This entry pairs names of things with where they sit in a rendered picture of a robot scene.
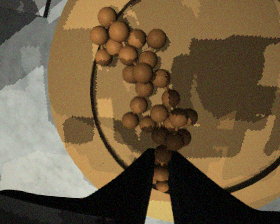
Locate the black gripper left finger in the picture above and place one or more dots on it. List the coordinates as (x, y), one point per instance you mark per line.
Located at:
(124, 200)

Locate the round wooden bead board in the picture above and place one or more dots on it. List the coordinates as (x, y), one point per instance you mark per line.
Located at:
(223, 57)

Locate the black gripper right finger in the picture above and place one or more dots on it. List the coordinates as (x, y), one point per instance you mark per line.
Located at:
(195, 199)

